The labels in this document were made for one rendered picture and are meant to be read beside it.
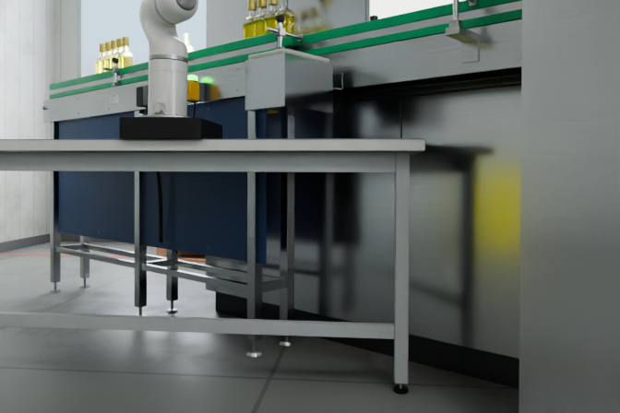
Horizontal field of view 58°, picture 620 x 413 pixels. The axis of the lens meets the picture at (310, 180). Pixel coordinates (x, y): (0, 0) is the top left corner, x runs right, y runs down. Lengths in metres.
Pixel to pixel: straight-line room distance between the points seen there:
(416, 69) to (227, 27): 1.17
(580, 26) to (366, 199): 0.99
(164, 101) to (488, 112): 0.99
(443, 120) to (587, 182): 0.68
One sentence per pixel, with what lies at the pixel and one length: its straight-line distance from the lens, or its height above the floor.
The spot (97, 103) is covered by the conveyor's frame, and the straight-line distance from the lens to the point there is 2.89.
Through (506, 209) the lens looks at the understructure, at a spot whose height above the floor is 0.54.
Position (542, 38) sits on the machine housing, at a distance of 1.37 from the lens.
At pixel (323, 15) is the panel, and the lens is 2.19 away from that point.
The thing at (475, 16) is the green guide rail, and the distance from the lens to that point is 1.66.
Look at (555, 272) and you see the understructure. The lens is 1.35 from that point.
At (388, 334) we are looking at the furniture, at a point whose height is 0.17.
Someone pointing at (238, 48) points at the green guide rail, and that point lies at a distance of 2.10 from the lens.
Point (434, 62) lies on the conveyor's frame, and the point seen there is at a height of 0.97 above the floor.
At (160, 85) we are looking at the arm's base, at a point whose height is 0.92.
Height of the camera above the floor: 0.64
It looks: 1 degrees down
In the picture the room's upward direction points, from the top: straight up
